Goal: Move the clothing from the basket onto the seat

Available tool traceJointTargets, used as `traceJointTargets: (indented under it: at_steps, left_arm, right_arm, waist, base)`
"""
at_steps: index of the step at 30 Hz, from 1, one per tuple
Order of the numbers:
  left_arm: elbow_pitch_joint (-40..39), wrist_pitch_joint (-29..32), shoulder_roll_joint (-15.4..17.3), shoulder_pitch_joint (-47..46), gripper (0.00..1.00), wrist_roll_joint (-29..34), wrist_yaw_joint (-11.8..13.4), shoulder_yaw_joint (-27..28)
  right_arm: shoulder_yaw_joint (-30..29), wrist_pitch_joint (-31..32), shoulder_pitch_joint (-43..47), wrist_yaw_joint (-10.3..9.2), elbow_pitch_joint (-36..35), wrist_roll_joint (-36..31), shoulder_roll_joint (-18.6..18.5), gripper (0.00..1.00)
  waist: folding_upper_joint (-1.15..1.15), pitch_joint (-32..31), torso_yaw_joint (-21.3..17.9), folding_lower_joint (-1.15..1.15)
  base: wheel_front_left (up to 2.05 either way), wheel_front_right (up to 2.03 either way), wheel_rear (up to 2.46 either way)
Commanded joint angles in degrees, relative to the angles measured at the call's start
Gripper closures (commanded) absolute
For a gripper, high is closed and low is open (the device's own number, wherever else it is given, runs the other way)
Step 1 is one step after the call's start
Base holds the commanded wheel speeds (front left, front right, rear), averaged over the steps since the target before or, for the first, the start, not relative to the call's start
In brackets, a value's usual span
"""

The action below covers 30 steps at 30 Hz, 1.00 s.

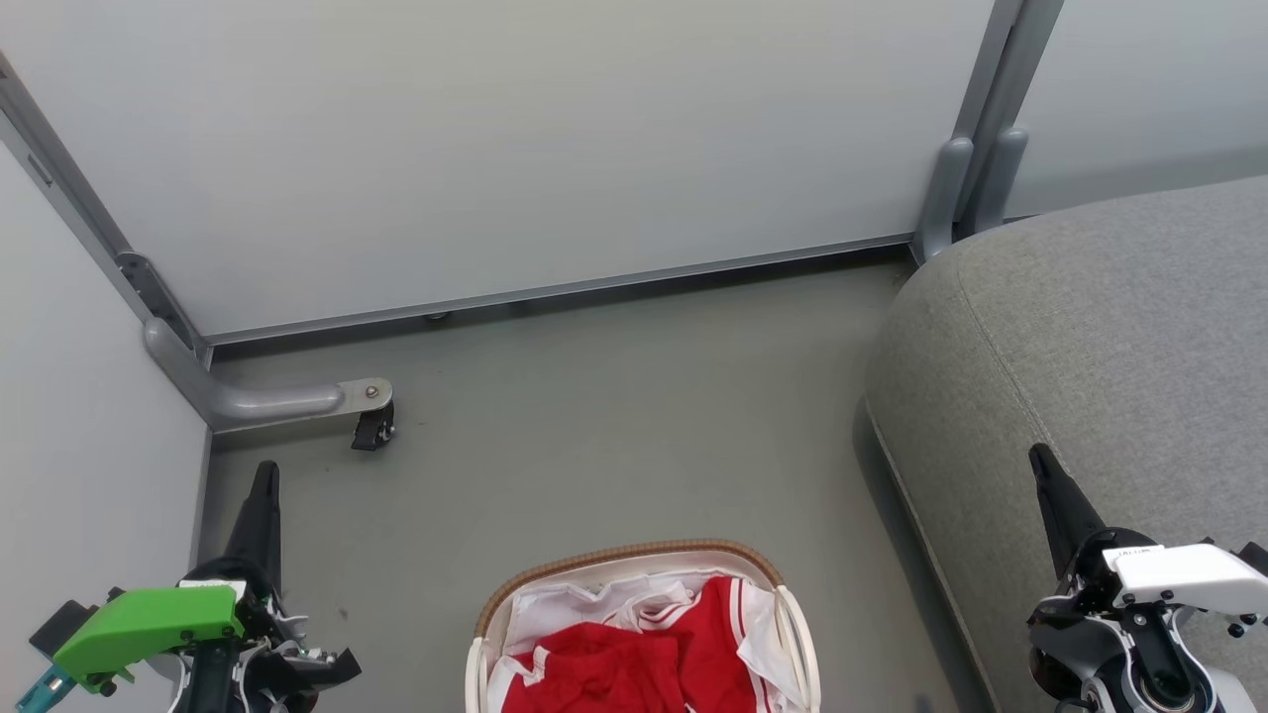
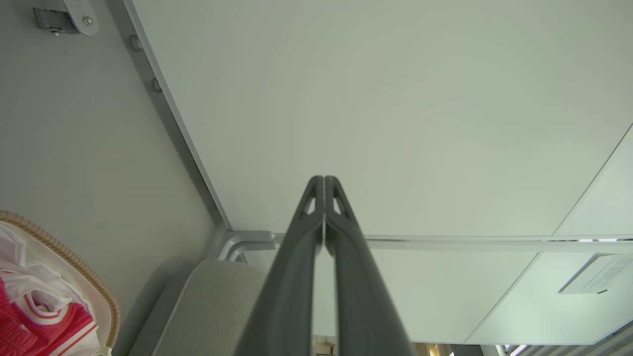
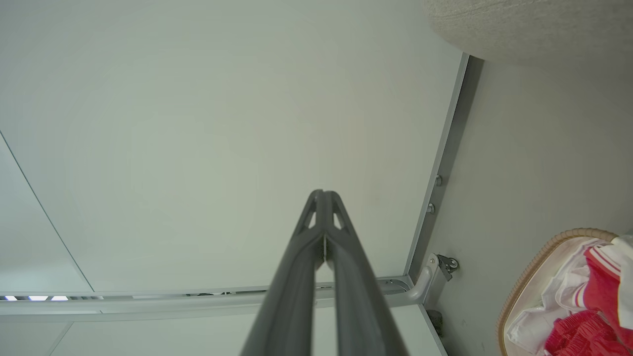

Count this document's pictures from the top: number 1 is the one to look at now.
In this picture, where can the black caster wheel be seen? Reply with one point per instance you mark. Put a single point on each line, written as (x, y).
(371, 428)

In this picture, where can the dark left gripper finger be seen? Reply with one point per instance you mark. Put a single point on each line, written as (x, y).
(262, 525)

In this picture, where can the short grey partition foot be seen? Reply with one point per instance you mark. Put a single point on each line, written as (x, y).
(941, 198)
(996, 178)

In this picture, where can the grey fabric sofa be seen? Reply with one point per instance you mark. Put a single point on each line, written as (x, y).
(1090, 347)

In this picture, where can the red white basketball jersey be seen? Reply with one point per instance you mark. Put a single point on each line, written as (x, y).
(728, 644)

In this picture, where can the tall grey partition post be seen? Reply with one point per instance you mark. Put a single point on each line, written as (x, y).
(1010, 59)

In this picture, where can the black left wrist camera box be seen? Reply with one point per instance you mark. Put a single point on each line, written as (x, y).
(59, 624)

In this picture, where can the long grey partition foot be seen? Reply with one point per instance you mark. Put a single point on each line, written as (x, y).
(258, 401)

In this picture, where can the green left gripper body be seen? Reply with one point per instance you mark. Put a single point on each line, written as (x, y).
(158, 619)

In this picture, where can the white basket liner cloth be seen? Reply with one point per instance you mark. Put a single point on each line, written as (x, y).
(540, 614)

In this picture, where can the slanted grey partition frame post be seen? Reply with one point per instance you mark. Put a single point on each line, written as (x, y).
(59, 173)

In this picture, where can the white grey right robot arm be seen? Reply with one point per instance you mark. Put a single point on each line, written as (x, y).
(1149, 673)

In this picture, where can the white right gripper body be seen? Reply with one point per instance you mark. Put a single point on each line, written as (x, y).
(1189, 579)

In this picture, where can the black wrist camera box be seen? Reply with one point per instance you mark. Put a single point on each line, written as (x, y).
(59, 624)
(1256, 558)

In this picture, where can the white basket with brown rim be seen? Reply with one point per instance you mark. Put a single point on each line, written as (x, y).
(624, 555)

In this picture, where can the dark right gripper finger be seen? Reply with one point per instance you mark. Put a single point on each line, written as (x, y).
(1065, 510)

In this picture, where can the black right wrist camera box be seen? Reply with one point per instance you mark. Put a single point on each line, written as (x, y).
(1256, 558)

